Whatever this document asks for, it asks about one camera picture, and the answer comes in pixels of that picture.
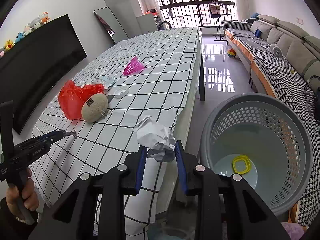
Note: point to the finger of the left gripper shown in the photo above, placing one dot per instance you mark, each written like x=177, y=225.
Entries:
x=53, y=136

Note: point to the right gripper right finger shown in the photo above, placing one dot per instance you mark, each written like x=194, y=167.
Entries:
x=228, y=201

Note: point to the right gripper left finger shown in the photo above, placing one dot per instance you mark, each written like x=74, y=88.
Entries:
x=93, y=206

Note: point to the red plastic bag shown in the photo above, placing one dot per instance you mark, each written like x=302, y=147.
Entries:
x=72, y=97

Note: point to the beige fuzzy round pouch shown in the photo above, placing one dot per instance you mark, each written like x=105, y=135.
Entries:
x=95, y=107

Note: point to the yellow square plastic lid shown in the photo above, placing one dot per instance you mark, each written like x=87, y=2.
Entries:
x=241, y=164

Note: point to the white blue mask packet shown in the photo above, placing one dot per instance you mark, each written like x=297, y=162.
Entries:
x=107, y=82

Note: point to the white round bottle cap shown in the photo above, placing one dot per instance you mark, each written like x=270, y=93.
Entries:
x=121, y=92

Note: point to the white paper ball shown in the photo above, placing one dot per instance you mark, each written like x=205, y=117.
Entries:
x=157, y=138

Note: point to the person's left hand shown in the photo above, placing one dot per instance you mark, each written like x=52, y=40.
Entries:
x=22, y=202

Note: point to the black grid white tablecloth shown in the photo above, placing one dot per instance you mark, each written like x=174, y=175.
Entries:
x=163, y=89

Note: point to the grey perforated laundry basket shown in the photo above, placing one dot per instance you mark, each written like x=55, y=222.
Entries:
x=274, y=138

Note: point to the pink plastic shuttlecock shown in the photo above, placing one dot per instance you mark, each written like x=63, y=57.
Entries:
x=133, y=66

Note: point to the row of plush toys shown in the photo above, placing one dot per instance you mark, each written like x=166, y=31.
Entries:
x=36, y=23

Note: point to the leaning floor mirror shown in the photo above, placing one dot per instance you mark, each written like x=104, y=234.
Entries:
x=111, y=24

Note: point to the black table leg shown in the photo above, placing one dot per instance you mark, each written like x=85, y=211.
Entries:
x=201, y=79

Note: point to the houndstooth sofa cover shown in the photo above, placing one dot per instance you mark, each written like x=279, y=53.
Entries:
x=303, y=106

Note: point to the grey cabinet by window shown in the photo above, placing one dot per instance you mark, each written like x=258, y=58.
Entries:
x=146, y=23

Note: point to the dark blue backpack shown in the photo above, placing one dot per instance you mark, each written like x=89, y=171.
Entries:
x=315, y=97

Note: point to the grey sectional sofa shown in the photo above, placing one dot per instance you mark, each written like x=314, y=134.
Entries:
x=268, y=73

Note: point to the rainbow coloured ball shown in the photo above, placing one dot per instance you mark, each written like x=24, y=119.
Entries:
x=231, y=53

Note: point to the small white desk fan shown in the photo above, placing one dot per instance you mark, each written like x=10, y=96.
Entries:
x=276, y=51

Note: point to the blue cylinder on sofa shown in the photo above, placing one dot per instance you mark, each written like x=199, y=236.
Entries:
x=258, y=33

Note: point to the black window grille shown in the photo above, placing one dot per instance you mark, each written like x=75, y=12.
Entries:
x=197, y=13

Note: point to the blue pillow on sofa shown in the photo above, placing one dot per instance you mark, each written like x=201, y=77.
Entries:
x=255, y=15

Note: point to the black wall television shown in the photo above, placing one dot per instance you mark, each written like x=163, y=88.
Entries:
x=35, y=64

